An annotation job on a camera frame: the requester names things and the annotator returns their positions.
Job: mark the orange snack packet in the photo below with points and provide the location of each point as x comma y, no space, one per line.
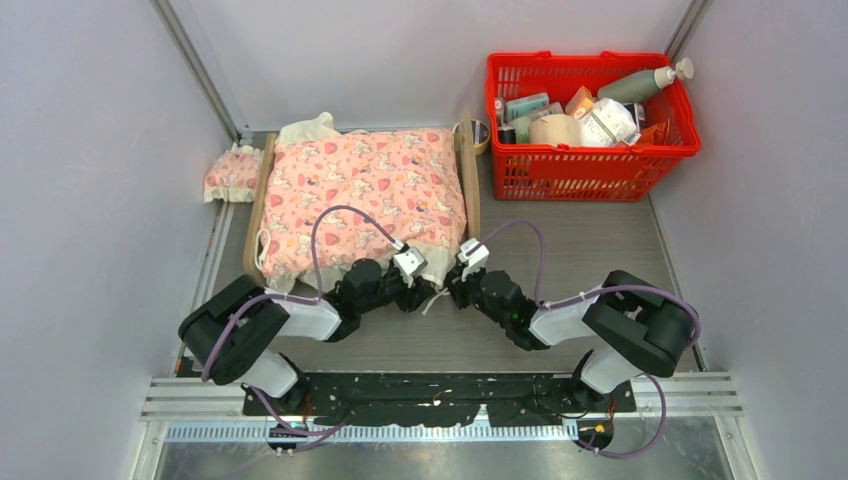
654,135

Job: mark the beige tape roll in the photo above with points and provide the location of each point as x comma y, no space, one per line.
555,130

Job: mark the white round pouch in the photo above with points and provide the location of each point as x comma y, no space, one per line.
608,124

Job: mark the green pump bottle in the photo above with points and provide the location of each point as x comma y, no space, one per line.
642,85

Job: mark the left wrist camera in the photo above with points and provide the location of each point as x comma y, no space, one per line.
410,262

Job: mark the orange small box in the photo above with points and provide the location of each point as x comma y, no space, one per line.
580,104

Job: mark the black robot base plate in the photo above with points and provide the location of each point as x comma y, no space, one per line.
444,400

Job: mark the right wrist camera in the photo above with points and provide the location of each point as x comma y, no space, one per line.
472,257

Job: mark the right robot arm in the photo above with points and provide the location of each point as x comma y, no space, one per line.
644,329

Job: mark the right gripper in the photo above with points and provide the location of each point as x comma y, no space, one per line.
458,287

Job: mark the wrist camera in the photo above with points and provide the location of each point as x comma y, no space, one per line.
410,262
472,257

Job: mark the pink unicorn mattress cushion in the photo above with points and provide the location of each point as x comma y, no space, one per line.
364,199

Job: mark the teal box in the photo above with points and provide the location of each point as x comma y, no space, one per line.
522,106

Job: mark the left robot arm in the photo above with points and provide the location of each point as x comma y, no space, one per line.
230,334

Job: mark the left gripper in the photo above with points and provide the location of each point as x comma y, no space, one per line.
411,297

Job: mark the small pink ruffled pillow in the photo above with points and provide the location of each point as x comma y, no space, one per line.
234,176

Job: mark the wooden pet bed frame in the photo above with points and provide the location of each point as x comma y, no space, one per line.
470,179

